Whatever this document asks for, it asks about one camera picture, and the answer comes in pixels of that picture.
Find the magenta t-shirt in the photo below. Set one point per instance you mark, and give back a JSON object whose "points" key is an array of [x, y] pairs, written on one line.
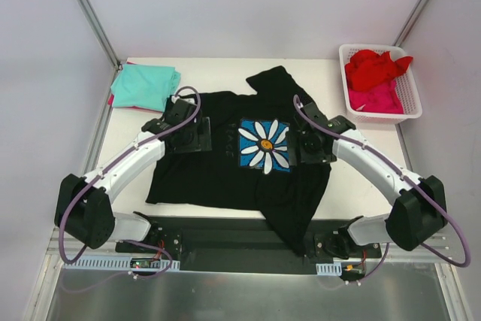
{"points": [[381, 99]]}

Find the aluminium frame post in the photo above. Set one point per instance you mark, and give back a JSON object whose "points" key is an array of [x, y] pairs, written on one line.
{"points": [[410, 23], [99, 32]]}

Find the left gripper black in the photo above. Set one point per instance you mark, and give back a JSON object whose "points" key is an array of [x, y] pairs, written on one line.
{"points": [[204, 134]]}

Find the red t-shirt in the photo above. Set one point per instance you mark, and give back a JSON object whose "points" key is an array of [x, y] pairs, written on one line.
{"points": [[367, 69]]}

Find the black t-shirt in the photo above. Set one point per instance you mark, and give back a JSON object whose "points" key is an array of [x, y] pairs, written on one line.
{"points": [[248, 166]]}

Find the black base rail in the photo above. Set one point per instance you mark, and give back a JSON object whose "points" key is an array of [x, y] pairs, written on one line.
{"points": [[238, 245]]}

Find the right aluminium frame post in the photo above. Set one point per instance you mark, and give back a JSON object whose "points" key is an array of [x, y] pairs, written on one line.
{"points": [[410, 23]]}

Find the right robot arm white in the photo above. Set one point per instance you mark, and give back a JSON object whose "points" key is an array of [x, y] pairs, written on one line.
{"points": [[418, 204]]}

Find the left aluminium frame post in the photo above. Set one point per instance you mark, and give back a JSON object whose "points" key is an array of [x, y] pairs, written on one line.
{"points": [[99, 32]]}

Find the folded teal t-shirt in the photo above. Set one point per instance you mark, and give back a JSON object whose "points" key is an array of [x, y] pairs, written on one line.
{"points": [[145, 85]]}

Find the white plastic basket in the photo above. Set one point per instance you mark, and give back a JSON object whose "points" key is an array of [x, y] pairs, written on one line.
{"points": [[406, 88]]}

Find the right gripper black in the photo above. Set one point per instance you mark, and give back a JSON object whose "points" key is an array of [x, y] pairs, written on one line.
{"points": [[293, 144]]}

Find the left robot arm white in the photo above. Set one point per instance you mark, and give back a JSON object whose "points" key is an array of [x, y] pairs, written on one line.
{"points": [[84, 207]]}

